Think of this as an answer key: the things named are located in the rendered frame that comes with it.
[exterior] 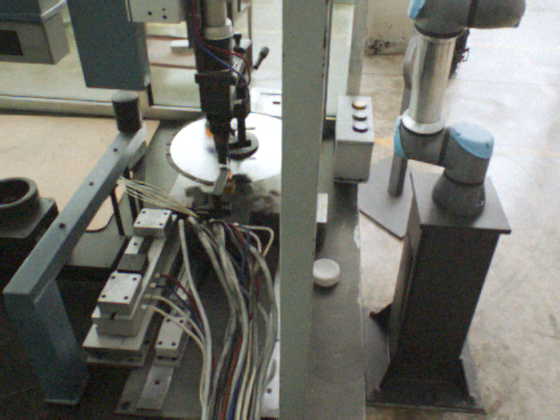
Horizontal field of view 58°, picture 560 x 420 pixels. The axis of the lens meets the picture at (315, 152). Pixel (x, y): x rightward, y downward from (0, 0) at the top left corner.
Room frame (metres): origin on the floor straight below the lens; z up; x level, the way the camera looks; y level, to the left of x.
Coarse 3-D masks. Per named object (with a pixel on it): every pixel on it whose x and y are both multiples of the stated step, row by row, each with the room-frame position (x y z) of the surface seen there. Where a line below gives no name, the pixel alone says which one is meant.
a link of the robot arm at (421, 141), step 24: (432, 0) 1.10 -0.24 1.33; (456, 0) 1.09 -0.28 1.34; (432, 24) 1.11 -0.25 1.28; (456, 24) 1.10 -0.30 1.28; (432, 48) 1.13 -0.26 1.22; (432, 72) 1.13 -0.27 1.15; (432, 96) 1.14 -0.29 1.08; (408, 120) 1.18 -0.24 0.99; (432, 120) 1.16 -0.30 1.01; (408, 144) 1.16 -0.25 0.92; (432, 144) 1.15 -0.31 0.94
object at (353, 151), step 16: (352, 96) 1.49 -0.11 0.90; (352, 112) 1.38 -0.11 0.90; (368, 112) 1.38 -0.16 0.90; (336, 128) 1.35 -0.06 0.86; (336, 144) 1.22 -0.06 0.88; (352, 144) 1.22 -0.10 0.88; (368, 144) 1.21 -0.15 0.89; (336, 160) 1.22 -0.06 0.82; (352, 160) 1.21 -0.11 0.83; (368, 160) 1.21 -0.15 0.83; (336, 176) 1.22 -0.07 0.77; (352, 176) 1.21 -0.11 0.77; (368, 176) 1.21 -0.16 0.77
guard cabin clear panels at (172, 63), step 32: (256, 0) 1.54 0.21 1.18; (352, 0) 1.53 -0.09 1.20; (160, 32) 1.55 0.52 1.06; (256, 32) 1.54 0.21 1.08; (0, 64) 1.56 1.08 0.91; (32, 64) 1.56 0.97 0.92; (64, 64) 1.56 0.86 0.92; (160, 64) 1.55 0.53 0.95; (192, 64) 1.55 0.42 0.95; (32, 96) 1.56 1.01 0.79; (64, 96) 1.56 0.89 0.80; (96, 96) 1.55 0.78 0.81; (160, 96) 1.55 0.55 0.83; (192, 96) 1.55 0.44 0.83
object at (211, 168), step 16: (192, 128) 1.15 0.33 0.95; (208, 128) 1.15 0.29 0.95; (272, 128) 1.17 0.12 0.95; (176, 144) 1.07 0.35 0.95; (192, 144) 1.07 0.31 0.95; (208, 144) 1.07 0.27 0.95; (272, 144) 1.09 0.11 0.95; (176, 160) 0.99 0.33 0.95; (192, 160) 1.00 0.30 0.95; (208, 160) 1.00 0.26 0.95; (240, 160) 1.01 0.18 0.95; (256, 160) 1.01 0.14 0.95; (272, 160) 1.02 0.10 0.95; (208, 176) 0.94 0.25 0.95; (240, 176) 0.94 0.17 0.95; (256, 176) 0.95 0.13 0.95; (272, 176) 0.95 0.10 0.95
